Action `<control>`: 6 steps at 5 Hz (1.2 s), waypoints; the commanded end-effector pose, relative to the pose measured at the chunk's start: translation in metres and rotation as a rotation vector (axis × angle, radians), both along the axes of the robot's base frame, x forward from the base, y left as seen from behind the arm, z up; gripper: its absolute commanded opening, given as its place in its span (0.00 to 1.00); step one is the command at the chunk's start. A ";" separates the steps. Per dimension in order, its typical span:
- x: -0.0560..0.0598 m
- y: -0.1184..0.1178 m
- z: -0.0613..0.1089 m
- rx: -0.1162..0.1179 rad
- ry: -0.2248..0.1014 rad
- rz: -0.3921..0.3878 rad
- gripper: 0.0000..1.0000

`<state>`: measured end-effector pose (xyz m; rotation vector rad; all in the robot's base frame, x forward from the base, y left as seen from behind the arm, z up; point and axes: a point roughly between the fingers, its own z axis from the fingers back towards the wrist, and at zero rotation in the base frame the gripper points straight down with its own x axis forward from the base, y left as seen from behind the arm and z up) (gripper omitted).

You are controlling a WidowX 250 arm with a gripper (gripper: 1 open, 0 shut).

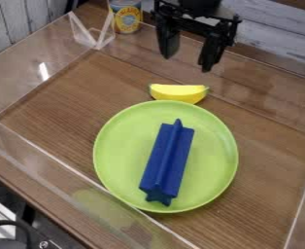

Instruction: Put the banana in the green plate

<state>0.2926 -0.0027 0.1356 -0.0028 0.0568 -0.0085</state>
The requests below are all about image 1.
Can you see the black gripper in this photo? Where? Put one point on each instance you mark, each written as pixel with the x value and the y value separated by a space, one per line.
pixel 183 14

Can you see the clear acrylic corner bracket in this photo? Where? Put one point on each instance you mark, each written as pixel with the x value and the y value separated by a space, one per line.
pixel 93 37

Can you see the green round plate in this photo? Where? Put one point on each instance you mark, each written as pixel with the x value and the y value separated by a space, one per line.
pixel 123 145

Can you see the yellow toy banana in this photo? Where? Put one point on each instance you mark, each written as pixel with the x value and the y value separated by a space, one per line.
pixel 185 93

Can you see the blue star-shaped prism block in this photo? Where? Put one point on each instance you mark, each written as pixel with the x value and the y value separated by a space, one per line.
pixel 165 166

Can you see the clear acrylic front wall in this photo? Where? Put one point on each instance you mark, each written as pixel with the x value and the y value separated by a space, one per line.
pixel 75 203

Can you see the yellow blue labelled can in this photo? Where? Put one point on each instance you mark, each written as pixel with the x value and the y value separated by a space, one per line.
pixel 127 15

